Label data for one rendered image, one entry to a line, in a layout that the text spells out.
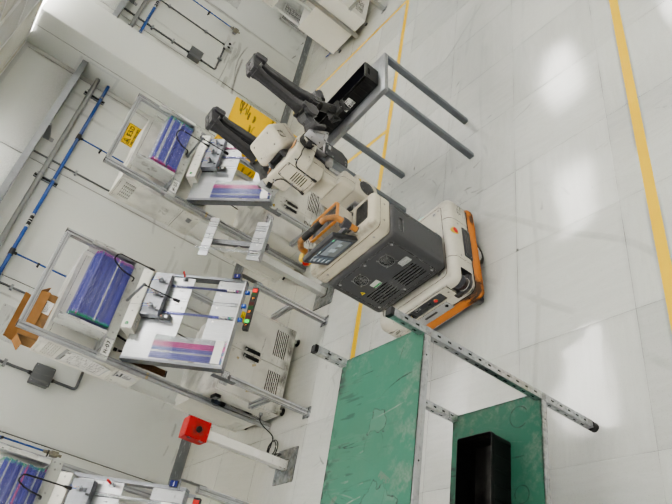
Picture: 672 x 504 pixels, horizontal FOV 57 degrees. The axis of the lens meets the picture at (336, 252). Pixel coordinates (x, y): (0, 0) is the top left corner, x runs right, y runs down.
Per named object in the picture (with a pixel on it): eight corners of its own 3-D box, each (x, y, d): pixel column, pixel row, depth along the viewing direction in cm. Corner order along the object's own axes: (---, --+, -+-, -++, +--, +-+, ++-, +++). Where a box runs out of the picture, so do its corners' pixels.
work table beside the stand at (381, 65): (474, 156, 413) (384, 87, 379) (402, 214, 454) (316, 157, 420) (467, 118, 444) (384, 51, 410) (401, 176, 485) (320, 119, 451)
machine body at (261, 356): (303, 334, 490) (237, 301, 465) (285, 418, 449) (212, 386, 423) (261, 357, 535) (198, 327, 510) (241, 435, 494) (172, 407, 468)
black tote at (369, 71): (323, 141, 424) (310, 132, 419) (324, 127, 436) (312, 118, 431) (378, 85, 391) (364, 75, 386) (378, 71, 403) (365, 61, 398)
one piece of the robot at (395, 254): (464, 280, 329) (343, 203, 294) (395, 326, 361) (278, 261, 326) (458, 236, 353) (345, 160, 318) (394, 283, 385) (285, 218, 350)
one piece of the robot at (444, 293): (457, 294, 326) (446, 287, 322) (403, 329, 350) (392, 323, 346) (456, 290, 327) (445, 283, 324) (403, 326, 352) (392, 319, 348)
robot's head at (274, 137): (283, 144, 320) (267, 121, 322) (260, 169, 332) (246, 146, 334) (299, 142, 331) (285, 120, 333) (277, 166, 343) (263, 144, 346)
